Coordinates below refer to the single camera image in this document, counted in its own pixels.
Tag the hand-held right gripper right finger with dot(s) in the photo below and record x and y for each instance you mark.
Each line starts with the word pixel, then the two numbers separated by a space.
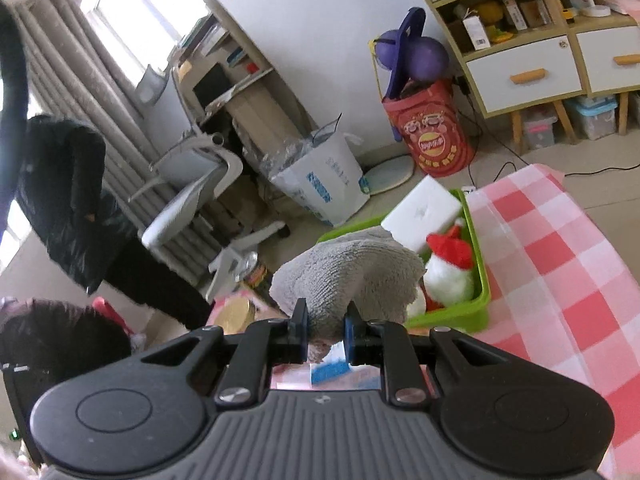
pixel 354 340

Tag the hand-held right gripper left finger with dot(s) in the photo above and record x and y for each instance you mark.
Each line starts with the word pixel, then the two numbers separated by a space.
pixel 299 332

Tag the grey fleece cloth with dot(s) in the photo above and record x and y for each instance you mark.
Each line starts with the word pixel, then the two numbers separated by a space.
pixel 350 270

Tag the green plastic bin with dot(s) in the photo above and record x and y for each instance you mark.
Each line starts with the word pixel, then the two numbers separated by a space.
pixel 450 312

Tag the red and white plush toy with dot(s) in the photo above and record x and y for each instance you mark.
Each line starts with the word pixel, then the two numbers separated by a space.
pixel 450 280

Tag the white foam block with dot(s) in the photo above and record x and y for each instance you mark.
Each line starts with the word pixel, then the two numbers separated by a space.
pixel 420 210

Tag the white and blue milk carton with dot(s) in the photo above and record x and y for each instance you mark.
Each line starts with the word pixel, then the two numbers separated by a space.
pixel 327 374

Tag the cookie jar with gold lid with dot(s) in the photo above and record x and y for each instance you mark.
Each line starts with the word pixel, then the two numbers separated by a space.
pixel 237 315

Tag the dark can with yellow label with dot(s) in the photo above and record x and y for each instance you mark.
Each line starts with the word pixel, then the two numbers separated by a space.
pixel 256 275

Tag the person's head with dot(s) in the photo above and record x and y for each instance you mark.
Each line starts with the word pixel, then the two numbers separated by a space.
pixel 60 340

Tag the white plastic bag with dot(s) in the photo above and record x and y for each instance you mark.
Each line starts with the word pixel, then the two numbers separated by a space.
pixel 325 180

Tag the round white floor disc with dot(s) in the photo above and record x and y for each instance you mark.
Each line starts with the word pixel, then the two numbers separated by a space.
pixel 387 174

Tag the white office chair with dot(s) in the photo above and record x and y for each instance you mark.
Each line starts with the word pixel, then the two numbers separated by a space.
pixel 190 200

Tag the red cartoon bucket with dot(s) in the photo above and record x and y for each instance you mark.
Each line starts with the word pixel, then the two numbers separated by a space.
pixel 430 135

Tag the wooden desk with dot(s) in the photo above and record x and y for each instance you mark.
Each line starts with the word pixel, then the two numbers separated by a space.
pixel 260 100

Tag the computer monitor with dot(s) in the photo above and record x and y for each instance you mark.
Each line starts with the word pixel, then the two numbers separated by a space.
pixel 212 85

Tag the purple ball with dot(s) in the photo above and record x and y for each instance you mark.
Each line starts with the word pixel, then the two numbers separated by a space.
pixel 427 60

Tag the wooden cabinet with white drawers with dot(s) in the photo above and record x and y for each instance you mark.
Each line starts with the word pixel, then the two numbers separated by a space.
pixel 500 85

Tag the clear storage box blue lid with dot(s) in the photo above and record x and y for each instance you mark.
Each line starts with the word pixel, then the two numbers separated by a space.
pixel 590 117

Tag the white shelf box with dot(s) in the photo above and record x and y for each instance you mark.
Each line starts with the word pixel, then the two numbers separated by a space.
pixel 475 30

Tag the yellow shelf toy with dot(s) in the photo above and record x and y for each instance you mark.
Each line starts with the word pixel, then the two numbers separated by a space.
pixel 492 20

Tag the grey curtain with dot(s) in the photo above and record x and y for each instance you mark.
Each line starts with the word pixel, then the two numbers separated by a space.
pixel 75 60

